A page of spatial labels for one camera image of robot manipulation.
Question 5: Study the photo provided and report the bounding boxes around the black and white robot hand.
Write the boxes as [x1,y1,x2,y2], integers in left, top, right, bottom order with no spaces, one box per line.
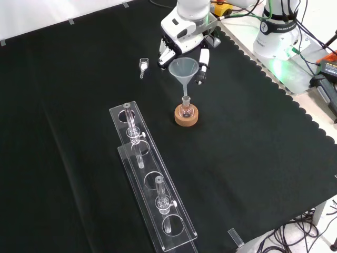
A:
[157,33,211,85]

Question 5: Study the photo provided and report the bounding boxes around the clear plastic funnel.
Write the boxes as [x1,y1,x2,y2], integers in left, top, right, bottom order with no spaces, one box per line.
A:
[168,58,199,99]

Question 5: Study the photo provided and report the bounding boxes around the glass weighing funnel with powder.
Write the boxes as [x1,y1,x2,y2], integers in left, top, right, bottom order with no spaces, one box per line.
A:
[138,57,150,80]

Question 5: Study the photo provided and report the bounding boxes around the small glass round-bottom flask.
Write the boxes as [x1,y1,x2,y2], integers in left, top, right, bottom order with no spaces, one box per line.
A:
[179,95,194,118]

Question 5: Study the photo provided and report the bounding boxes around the clear acrylic funnel stand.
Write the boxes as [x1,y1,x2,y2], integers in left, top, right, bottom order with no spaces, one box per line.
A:
[108,100,199,253]

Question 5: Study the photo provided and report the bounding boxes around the yellow stop button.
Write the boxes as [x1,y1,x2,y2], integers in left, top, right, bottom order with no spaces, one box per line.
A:
[213,0,233,16]

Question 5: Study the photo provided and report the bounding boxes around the black bench cloth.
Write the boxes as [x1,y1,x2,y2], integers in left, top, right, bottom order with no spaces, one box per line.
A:
[0,0,337,253]

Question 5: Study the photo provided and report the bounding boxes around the orange and black device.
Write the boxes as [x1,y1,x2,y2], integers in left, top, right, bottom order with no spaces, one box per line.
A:
[315,50,337,79]

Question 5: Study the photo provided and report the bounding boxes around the black clamp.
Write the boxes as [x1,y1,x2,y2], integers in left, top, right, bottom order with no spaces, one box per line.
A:
[309,74,337,118]

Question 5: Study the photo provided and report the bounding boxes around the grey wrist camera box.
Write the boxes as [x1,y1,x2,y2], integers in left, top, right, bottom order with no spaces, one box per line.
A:
[205,33,222,48]

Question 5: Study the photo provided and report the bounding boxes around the brown cork ring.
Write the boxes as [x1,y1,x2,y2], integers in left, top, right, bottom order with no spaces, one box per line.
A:
[174,103,200,128]

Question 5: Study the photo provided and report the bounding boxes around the green cable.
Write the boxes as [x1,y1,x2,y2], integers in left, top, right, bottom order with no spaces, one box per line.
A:
[220,11,321,67]

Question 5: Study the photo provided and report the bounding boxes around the grey metal base plate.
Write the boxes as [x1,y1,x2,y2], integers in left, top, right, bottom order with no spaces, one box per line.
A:
[220,14,330,96]

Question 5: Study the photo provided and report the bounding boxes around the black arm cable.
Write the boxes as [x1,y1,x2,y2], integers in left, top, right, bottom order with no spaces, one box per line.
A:
[279,0,337,55]

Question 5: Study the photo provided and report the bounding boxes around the black floor cable bundle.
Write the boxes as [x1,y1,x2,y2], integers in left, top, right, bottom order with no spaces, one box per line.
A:
[256,199,337,253]

